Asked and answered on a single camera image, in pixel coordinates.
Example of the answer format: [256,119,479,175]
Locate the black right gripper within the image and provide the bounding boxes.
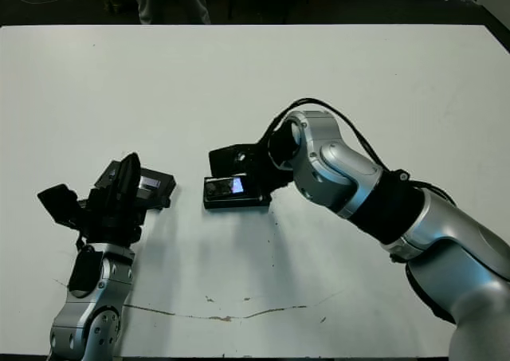
[243,121,300,199]

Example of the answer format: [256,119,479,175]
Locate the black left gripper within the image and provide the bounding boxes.
[77,152,147,245]

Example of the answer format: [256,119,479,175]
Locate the slim black camera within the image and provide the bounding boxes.
[205,176,247,198]

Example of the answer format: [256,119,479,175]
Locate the black box lid blue label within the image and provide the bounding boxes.
[95,159,178,211]

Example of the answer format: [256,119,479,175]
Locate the black box base white inlay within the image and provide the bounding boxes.
[202,173,273,210]

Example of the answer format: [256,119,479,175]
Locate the person legs grey trousers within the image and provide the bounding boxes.
[133,0,211,26]

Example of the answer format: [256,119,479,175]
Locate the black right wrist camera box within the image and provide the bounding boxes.
[209,143,265,178]

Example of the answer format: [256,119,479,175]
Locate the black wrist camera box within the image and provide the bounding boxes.
[209,143,265,178]
[37,183,80,230]

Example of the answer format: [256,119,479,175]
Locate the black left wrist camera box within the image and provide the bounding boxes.
[37,183,80,230]

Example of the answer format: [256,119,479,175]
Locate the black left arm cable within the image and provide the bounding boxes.
[74,235,95,254]

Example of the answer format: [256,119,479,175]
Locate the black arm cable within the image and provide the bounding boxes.
[74,235,95,254]
[261,96,457,206]

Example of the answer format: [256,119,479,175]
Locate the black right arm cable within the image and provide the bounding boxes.
[261,96,457,206]

